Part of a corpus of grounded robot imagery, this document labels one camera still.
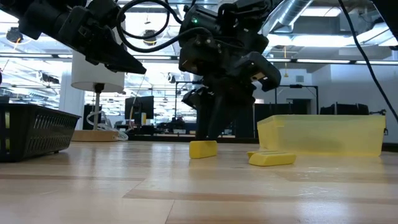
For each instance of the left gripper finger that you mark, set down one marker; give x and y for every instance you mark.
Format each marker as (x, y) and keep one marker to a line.
(115, 57)

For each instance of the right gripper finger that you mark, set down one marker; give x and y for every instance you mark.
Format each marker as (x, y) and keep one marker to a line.
(264, 70)
(208, 118)

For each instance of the yellow rectangular eraser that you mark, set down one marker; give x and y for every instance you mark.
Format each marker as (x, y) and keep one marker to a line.
(272, 159)
(203, 150)
(258, 152)

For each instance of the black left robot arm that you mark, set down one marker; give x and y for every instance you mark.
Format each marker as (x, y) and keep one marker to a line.
(37, 18)

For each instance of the white cylinder table lamp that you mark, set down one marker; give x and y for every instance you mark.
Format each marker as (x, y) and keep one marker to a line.
(93, 77)

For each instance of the distant wooden table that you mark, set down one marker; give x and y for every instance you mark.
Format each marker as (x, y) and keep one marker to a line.
(174, 135)

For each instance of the black ceiling device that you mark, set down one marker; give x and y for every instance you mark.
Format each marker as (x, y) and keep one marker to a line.
(14, 35)
(150, 34)

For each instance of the black ceiling spotlight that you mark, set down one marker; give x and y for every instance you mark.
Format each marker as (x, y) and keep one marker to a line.
(49, 78)
(171, 77)

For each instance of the black computer monitor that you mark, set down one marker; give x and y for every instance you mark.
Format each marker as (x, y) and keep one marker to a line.
(140, 107)

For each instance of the long ceiling light strip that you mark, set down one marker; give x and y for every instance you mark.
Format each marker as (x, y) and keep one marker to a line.
(323, 61)

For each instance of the black computer tower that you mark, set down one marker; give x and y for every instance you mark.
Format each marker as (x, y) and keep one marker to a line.
(84, 109)

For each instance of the yellow translucent plastic bin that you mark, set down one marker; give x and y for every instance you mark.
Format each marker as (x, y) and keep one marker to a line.
(326, 137)

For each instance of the black plastic mesh basket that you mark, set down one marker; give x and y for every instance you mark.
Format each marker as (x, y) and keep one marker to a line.
(46, 133)

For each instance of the grey wall vent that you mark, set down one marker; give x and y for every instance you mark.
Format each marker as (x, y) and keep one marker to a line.
(299, 79)

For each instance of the thin black bracket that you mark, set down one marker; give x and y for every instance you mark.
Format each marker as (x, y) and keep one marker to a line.
(383, 111)

